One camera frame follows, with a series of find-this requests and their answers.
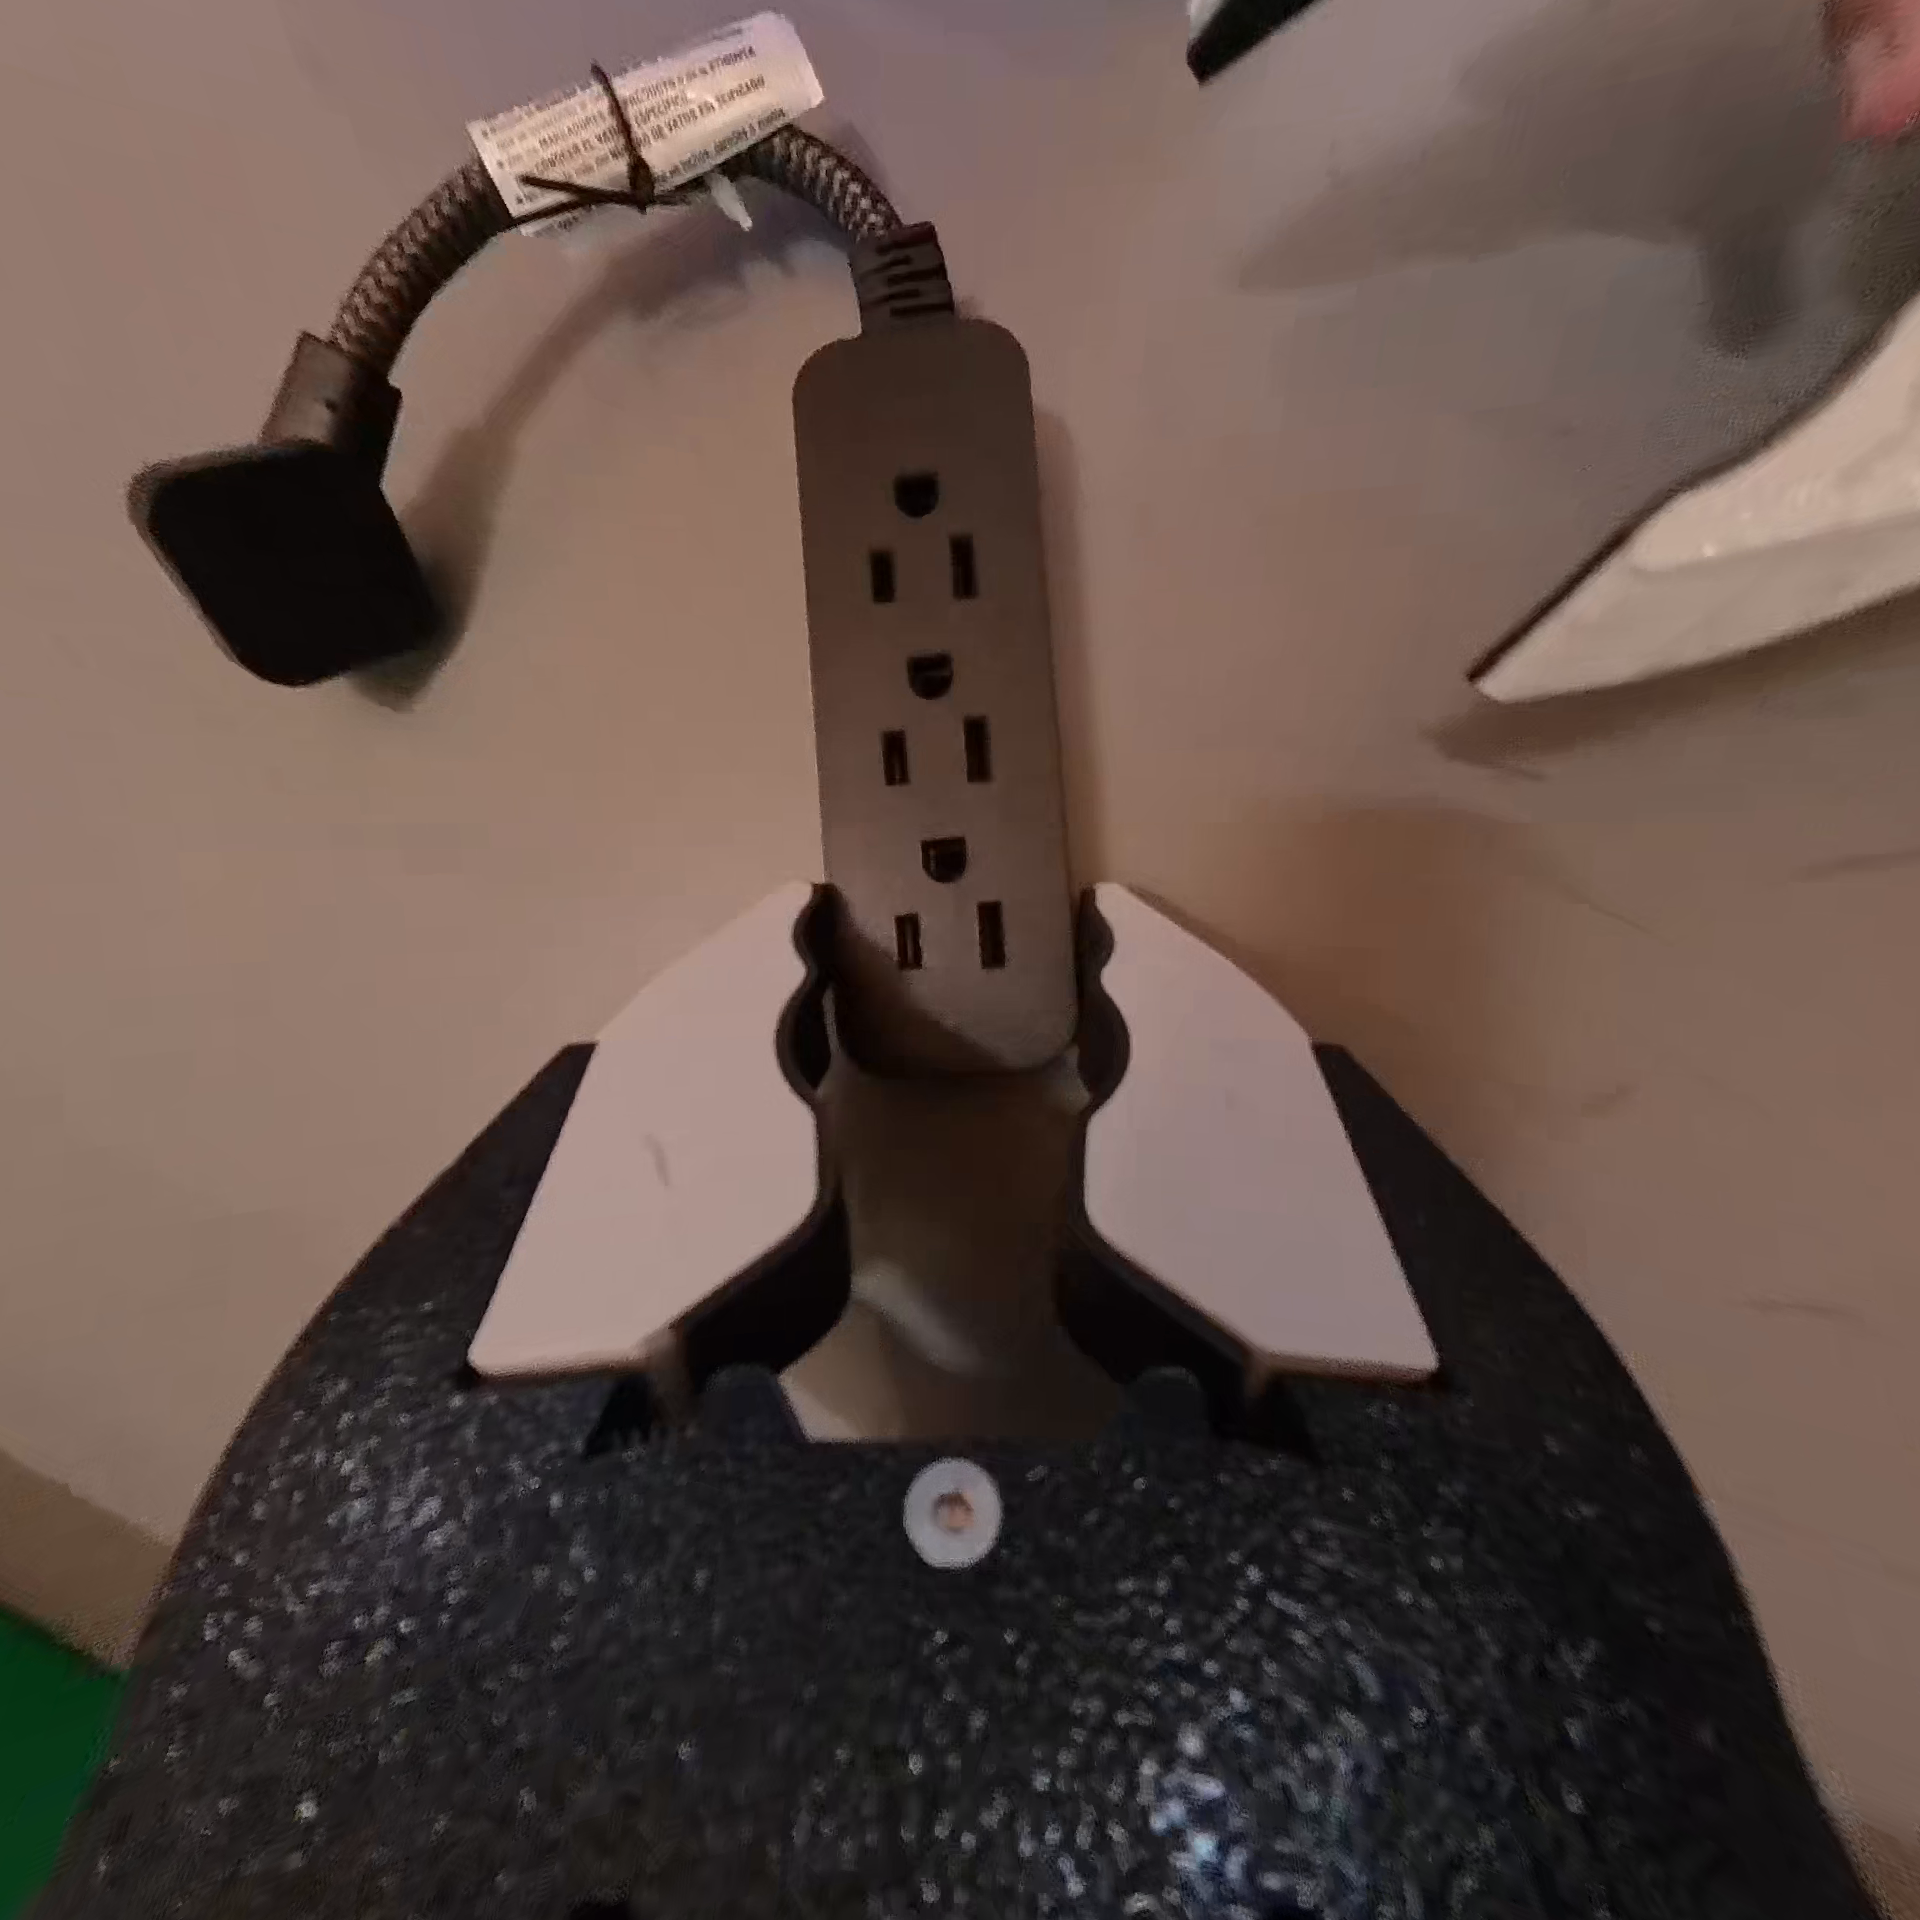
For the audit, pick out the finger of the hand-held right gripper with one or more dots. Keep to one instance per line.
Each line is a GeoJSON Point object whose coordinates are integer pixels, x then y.
{"type": "Point", "coordinates": [1230, 29]}
{"type": "Point", "coordinates": [1769, 555]}

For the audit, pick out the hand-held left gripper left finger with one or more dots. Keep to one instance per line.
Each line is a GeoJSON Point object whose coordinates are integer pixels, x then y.
{"type": "Point", "coordinates": [661, 1170]}

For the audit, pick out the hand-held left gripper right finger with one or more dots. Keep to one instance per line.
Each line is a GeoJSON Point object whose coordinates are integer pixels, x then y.
{"type": "Point", "coordinates": [1244, 1185]}

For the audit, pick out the person's right hand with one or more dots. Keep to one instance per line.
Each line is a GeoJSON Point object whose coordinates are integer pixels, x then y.
{"type": "Point", "coordinates": [1882, 67]}

